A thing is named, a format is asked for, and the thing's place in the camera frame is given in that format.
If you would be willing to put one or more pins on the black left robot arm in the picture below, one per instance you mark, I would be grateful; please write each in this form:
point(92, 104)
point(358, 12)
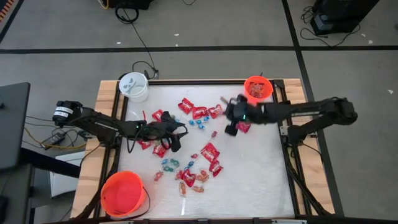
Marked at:
point(102, 124)

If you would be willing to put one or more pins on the white cabinet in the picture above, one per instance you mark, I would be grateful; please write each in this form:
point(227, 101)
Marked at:
point(65, 183)

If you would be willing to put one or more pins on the black desk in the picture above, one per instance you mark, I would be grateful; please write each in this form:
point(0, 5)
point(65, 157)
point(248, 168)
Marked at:
point(14, 124)

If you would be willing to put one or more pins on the black box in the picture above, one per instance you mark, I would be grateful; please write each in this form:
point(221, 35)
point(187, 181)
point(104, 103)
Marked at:
point(130, 3)

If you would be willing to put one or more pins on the red Skittles pack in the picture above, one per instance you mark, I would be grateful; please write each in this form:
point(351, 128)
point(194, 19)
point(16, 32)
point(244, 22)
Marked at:
point(210, 152)
point(215, 168)
point(244, 127)
point(188, 178)
point(216, 111)
point(160, 151)
point(186, 105)
point(200, 112)
point(157, 115)
point(144, 145)

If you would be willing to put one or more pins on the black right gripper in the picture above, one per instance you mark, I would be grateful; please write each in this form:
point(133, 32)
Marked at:
point(242, 113)

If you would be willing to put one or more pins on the white skull print bucket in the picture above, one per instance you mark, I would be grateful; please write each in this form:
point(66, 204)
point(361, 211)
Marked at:
point(133, 93)

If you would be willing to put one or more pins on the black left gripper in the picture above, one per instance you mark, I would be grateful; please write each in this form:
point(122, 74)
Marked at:
point(161, 130)

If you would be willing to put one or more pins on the grey cabinet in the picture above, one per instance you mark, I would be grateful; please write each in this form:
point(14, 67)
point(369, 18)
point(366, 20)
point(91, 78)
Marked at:
point(15, 193)

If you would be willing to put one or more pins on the pile of wrapped lollipops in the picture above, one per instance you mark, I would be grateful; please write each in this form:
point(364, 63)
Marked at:
point(194, 155)

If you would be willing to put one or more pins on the blue wrapped lollipop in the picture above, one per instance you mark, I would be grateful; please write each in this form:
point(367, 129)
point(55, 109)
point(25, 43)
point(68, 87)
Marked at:
point(191, 122)
point(164, 161)
point(199, 122)
point(201, 126)
point(190, 164)
point(206, 119)

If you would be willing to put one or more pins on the black equipment case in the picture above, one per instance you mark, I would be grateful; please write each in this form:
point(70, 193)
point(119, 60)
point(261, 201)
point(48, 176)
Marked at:
point(342, 15)

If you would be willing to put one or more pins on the orange halloween bucket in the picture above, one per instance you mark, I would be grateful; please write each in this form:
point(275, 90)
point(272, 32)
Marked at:
point(269, 88)

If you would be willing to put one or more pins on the clear candy pack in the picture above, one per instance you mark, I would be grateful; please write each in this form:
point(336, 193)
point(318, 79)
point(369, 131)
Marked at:
point(257, 90)

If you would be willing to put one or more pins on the wooden table side board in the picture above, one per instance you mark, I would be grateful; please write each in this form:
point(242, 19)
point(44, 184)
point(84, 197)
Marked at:
point(93, 174)
point(293, 88)

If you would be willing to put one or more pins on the teal gummy pack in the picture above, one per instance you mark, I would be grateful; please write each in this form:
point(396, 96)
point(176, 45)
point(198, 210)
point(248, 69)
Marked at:
point(174, 162)
point(168, 169)

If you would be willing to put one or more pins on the black power adapter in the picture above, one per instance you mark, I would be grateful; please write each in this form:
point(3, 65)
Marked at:
point(54, 139)

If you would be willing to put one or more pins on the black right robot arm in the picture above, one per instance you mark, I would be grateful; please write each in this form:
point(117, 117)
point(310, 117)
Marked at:
point(295, 109)

